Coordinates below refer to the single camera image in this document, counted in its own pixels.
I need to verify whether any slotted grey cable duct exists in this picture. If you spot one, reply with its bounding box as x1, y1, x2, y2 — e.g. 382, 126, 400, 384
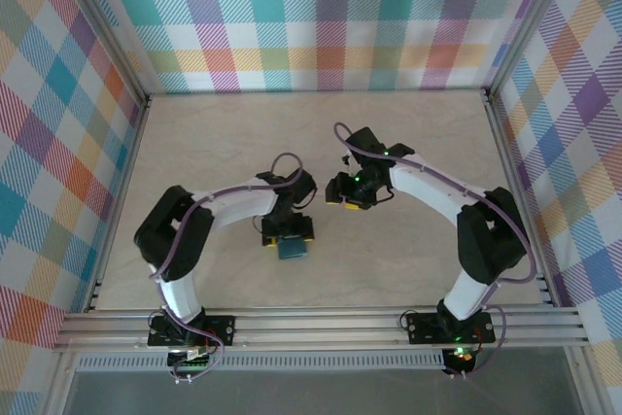
77, 354, 448, 371

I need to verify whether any aluminium upright frame post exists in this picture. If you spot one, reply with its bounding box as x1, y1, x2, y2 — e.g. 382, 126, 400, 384
55, 0, 152, 105
483, 0, 578, 101

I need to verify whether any plaid fabric backdrop panel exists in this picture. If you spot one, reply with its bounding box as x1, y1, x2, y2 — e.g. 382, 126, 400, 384
495, 0, 622, 344
94, 0, 560, 94
0, 0, 147, 395

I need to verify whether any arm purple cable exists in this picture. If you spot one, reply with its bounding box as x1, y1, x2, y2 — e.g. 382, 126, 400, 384
332, 121, 539, 380
151, 152, 305, 385

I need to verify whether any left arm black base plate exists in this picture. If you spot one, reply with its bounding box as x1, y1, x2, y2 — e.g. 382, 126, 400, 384
148, 315, 237, 349

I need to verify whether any aluminium frame cross rail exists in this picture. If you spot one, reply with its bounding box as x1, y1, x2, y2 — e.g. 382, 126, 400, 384
52, 306, 592, 353

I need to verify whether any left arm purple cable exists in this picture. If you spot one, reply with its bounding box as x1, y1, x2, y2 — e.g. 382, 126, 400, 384
151, 152, 305, 385

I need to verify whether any aluminium side frame rail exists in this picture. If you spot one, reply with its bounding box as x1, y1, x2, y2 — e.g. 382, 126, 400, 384
85, 93, 153, 314
482, 88, 559, 308

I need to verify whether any small circuit board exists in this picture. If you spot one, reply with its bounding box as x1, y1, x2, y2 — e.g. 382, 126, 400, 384
445, 345, 476, 368
167, 346, 221, 373

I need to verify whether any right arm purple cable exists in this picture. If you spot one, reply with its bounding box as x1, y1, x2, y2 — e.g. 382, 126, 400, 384
332, 121, 539, 380

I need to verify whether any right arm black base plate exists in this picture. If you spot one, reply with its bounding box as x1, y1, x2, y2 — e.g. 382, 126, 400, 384
406, 311, 496, 345

